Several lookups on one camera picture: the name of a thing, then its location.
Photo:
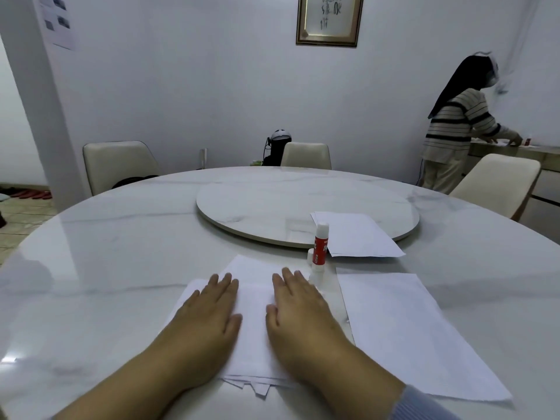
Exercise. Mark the black cloth bundle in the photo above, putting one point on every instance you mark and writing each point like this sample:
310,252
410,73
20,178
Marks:
133,181

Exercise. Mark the person's right hand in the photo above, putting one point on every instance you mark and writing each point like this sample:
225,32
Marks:
306,328

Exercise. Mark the round marble turntable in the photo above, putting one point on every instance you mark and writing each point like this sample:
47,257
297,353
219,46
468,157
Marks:
262,205

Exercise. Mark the clear plastic tube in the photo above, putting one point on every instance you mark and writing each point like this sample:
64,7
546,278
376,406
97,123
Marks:
203,158

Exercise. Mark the white headset device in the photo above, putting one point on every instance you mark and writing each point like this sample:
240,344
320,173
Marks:
281,135

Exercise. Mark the white glue stick cap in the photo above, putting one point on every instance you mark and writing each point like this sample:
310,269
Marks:
310,256

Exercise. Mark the person's left hand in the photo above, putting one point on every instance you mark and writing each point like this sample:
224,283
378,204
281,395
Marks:
201,332

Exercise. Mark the person's left forearm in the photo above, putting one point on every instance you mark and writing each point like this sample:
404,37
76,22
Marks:
131,389

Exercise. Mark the beige sideboard cabinet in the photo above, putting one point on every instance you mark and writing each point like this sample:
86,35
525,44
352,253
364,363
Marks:
547,201

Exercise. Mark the red slippers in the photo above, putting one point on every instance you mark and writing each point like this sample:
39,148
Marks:
33,195

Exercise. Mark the person's right forearm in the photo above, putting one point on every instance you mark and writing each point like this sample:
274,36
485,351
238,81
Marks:
363,389

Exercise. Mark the red white glue stick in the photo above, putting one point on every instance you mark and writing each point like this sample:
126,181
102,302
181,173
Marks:
320,249

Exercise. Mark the printed wall notice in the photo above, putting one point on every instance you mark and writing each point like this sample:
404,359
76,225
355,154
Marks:
59,37

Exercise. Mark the framed calligraphy picture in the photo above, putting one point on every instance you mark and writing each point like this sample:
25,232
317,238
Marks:
330,21

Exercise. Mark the cream upholstered chair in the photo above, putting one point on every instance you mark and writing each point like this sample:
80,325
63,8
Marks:
306,156
498,183
113,166

